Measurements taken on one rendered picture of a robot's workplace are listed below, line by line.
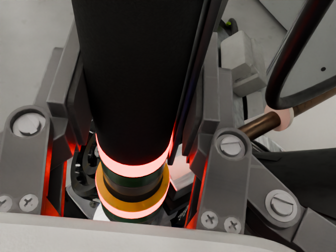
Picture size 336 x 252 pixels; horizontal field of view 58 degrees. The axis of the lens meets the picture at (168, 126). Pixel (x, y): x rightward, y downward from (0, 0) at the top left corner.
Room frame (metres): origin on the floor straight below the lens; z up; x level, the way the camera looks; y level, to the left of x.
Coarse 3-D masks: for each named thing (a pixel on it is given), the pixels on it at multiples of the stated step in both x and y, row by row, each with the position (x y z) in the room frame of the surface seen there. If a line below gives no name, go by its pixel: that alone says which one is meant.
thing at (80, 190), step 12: (96, 144) 0.17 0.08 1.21; (84, 156) 0.15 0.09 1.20; (72, 168) 0.14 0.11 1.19; (84, 168) 0.13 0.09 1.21; (96, 168) 0.13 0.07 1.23; (72, 180) 0.12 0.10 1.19; (84, 180) 0.12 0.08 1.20; (84, 192) 0.10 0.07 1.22; (96, 192) 0.10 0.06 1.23; (180, 216) 0.11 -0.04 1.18
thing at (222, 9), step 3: (222, 0) 0.32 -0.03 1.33; (225, 0) 0.37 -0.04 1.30; (222, 3) 0.34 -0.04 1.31; (225, 3) 0.39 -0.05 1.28; (222, 6) 0.36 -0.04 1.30; (225, 6) 0.42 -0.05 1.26; (219, 9) 0.34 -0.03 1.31; (222, 9) 0.38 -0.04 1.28; (219, 12) 0.36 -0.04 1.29; (222, 12) 0.40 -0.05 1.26; (219, 15) 0.37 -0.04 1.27; (219, 18) 0.39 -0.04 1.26; (216, 21) 0.36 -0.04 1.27; (219, 21) 0.41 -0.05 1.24; (216, 24) 0.38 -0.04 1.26; (216, 27) 0.39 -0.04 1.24; (213, 30) 0.36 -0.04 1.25
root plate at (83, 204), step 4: (68, 184) 0.14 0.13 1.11; (68, 188) 0.14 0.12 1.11; (68, 192) 0.13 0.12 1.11; (72, 192) 0.13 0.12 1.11; (72, 196) 0.13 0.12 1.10; (76, 196) 0.13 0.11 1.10; (76, 200) 0.12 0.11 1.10; (80, 200) 0.12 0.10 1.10; (84, 200) 0.12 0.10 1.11; (88, 200) 0.12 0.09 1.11; (76, 204) 0.12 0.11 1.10; (80, 204) 0.12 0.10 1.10; (84, 204) 0.12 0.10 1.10; (88, 204) 0.12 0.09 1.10; (80, 208) 0.11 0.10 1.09; (84, 208) 0.12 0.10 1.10; (88, 208) 0.12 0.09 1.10; (92, 208) 0.12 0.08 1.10; (96, 208) 0.12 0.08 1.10; (84, 212) 0.11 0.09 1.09; (88, 212) 0.11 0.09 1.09; (92, 212) 0.11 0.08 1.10; (88, 216) 0.11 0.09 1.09; (92, 216) 0.11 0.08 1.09
